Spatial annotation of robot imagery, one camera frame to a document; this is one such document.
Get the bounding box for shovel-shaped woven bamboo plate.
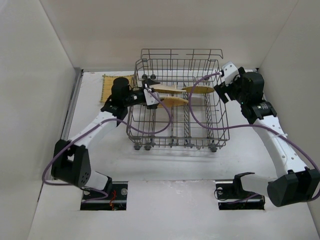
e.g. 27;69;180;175
149;84;187;94

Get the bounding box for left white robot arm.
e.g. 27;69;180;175
51;74;159;194

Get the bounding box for square woven bamboo plate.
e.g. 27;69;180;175
157;96;189;108

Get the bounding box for purple cable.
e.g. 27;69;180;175
41;89;174;204
187;71;320;204

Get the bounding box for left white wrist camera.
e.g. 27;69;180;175
143;89;160;106

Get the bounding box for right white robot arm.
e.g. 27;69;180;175
214;62;320;207

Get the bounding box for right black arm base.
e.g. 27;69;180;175
214;172;266;211

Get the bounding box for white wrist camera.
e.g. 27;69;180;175
221;61;239;86
143;89;160;106

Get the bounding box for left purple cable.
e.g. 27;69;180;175
41;89;174;204

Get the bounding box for round woven bamboo plate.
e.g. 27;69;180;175
181;86;215;94

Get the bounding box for rectangular woven bamboo plate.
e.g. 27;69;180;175
100;74;134;103

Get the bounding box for grey wire dish rack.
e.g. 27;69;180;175
126;48;230;152

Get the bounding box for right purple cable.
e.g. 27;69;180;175
187;71;320;204

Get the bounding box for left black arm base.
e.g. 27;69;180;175
80;181;129;211

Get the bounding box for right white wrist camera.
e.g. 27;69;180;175
221;61;239;86

